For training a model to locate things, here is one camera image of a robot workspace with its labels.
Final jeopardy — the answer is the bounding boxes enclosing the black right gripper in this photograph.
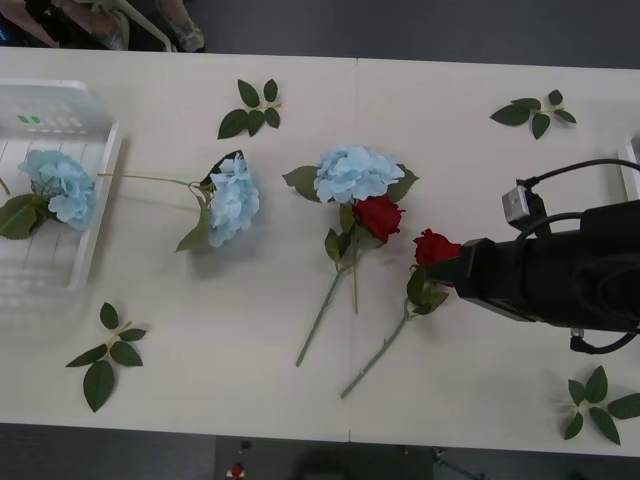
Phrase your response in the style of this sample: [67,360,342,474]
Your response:
[429,238,533,324]

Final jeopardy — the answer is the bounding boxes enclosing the red rose with long stem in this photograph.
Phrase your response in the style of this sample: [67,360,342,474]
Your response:
[295,194,406,368]
[339,228,464,400]

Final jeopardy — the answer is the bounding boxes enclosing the pale blue flower, short stem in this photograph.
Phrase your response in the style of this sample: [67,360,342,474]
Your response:
[282,144,421,315]

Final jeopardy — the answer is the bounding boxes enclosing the loose green leaf sprig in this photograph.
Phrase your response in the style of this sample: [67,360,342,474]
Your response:
[564,365,640,446]
[217,78,283,141]
[489,89,578,141]
[65,301,148,414]

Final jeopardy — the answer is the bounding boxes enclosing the shallow white box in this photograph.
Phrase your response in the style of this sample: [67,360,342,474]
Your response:
[0,78,124,301]
[617,133,640,202]

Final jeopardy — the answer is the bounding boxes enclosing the pale blue flower, long stem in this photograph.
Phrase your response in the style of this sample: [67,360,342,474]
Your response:
[97,149,261,254]

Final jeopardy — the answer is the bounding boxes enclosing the person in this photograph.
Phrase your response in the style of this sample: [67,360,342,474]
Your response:
[153,0,207,54]

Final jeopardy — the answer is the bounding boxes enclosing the pale blue flower, green leaves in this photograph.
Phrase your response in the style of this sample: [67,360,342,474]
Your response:
[0,148,98,241]

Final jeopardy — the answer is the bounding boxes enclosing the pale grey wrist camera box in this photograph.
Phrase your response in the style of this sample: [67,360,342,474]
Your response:
[501,178,547,229]

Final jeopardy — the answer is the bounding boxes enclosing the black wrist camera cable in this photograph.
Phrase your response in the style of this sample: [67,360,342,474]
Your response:
[516,158,640,241]

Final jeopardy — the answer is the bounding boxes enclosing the pale chair frame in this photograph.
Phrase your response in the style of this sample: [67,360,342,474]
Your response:
[91,0,179,54]

